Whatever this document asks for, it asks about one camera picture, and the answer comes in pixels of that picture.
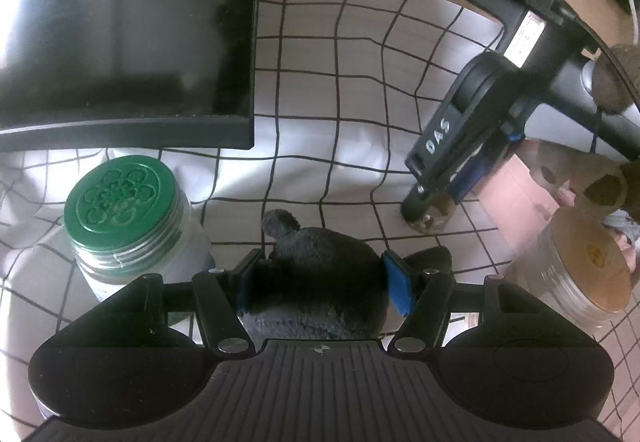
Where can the brown lid clear jar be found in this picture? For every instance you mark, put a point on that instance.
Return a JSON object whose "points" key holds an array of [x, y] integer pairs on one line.
{"points": [[576, 267]]}

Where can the small cork stopper bottle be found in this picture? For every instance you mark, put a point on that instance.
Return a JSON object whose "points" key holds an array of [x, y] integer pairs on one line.
{"points": [[436, 216]]}

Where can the white black grid tablecloth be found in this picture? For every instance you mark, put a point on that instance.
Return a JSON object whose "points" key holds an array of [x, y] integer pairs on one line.
{"points": [[342, 90]]}

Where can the green lid plastic jar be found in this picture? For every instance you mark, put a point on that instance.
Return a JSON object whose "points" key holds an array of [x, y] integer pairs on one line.
{"points": [[129, 217]]}

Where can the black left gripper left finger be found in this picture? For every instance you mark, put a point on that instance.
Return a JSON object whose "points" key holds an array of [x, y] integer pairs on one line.
{"points": [[220, 296]]}

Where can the pink storage box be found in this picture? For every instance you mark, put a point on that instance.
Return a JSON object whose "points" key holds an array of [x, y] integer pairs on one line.
{"points": [[522, 200]]}

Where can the right hand in glove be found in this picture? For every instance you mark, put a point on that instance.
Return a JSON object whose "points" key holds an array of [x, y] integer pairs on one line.
{"points": [[608, 90]]}

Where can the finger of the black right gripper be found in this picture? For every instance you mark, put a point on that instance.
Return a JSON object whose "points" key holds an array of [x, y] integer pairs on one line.
{"points": [[470, 174], [416, 202]]}

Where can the black flat screen monitor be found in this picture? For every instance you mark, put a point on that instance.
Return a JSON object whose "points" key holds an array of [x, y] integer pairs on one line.
{"points": [[127, 73]]}

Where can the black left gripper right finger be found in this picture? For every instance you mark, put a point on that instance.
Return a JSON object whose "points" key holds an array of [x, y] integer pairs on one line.
{"points": [[420, 288]]}

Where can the dark grey plush toy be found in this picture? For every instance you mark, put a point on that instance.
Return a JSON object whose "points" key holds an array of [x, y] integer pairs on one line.
{"points": [[316, 284]]}

